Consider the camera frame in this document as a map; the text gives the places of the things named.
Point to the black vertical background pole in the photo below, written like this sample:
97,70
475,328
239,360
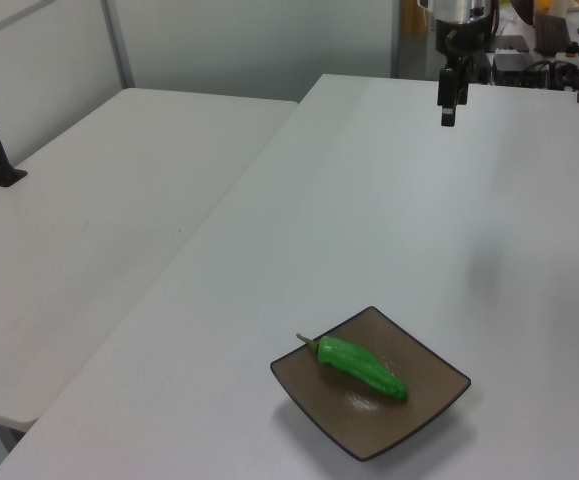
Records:
495,20

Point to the white perforated box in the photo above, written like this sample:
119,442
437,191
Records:
430,50

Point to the brown ribbed desk object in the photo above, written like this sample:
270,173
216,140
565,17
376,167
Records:
551,32

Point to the grey metal partition post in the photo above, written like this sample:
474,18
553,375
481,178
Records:
395,40
118,45

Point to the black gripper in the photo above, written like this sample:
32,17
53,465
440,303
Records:
461,37

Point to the brown square ceramic plate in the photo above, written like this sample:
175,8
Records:
359,430

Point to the yellow wooden board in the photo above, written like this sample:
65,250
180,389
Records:
414,17

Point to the green chili pepper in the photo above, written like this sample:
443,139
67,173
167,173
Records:
359,365

